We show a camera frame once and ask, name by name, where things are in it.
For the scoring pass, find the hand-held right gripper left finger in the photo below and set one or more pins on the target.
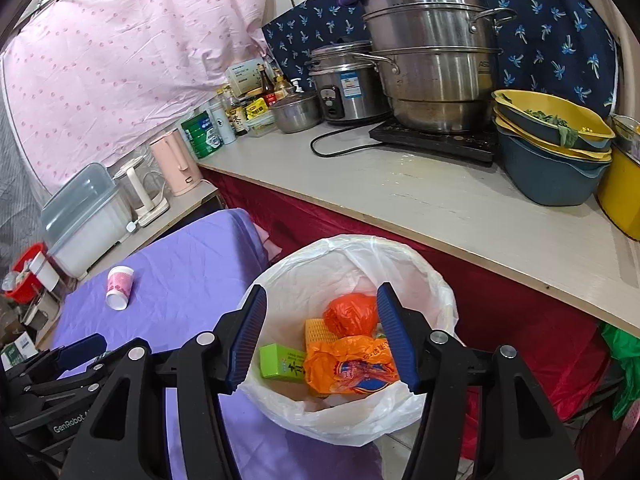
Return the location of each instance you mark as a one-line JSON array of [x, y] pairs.
[[247, 340]]

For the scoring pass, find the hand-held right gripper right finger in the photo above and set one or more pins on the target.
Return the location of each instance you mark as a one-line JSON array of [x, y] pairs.
[[395, 340]]

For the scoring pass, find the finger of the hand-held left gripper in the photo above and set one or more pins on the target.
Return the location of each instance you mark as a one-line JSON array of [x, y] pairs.
[[60, 390], [80, 349]]

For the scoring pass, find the green paper box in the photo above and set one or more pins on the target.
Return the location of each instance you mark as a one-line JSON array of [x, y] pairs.
[[280, 360]]

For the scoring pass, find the orange red plastic bag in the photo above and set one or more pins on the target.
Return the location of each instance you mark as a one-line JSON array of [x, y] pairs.
[[350, 315]]

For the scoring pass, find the orange snack packet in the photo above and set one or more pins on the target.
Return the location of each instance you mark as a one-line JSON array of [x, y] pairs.
[[345, 365]]

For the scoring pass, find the pink paper cup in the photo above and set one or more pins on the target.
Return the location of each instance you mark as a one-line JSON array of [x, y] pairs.
[[120, 285]]

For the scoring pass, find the waste bin with white bag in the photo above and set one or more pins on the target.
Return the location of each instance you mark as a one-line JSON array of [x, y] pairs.
[[300, 270]]

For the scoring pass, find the white green cardboard box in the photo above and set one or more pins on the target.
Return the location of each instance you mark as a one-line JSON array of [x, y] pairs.
[[17, 352]]

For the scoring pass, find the white mug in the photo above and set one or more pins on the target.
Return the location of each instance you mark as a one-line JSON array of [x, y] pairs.
[[45, 272]]

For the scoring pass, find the purple tablecloth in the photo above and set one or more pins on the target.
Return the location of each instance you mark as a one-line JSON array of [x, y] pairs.
[[190, 270]]

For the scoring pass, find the red plastic basin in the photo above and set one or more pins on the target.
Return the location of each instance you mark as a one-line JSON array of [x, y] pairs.
[[25, 265]]

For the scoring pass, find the white dish rack with lid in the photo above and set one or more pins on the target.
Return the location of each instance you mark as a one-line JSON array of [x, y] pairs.
[[85, 225]]

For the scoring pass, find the dark red cloth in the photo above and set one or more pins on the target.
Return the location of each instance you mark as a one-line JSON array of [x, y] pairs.
[[350, 220]]

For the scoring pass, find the white electric kettle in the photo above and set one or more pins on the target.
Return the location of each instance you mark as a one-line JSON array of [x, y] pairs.
[[137, 185]]

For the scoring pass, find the pink electric kettle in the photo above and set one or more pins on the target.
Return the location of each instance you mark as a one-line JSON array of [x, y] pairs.
[[172, 165]]

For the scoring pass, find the black induction cooker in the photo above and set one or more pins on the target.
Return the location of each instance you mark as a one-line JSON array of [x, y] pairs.
[[430, 142]]

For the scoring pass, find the green white can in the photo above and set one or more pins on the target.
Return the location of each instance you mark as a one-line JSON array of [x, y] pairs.
[[200, 135]]

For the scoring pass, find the dark blue plastic basin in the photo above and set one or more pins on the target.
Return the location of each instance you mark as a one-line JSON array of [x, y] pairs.
[[545, 180]]

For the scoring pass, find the green plastic bag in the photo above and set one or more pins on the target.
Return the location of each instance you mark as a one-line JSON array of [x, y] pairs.
[[625, 355]]

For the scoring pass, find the group of condiment bottles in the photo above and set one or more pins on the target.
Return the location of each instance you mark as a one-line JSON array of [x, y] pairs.
[[255, 100]]

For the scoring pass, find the yellow colander basin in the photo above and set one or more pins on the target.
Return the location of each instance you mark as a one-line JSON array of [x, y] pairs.
[[550, 152], [595, 127]]

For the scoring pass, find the steel rice cooker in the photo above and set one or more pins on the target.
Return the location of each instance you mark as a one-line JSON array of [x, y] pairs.
[[350, 95]]

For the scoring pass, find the stacked steel steamer pot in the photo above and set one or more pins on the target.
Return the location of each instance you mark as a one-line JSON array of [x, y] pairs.
[[430, 75]]

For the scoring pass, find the yellow enamel pot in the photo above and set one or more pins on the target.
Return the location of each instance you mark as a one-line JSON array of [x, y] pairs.
[[620, 195]]

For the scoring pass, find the green vegetable leaves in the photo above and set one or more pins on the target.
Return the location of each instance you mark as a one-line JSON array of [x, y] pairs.
[[550, 119]]

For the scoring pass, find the pink dotted cloth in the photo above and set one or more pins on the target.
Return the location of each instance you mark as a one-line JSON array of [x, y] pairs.
[[125, 60]]

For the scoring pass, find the small steel bowl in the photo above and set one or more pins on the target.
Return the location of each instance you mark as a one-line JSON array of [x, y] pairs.
[[627, 135]]

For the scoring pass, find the navy printed cloth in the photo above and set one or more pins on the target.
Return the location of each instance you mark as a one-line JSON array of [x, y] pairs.
[[550, 35]]

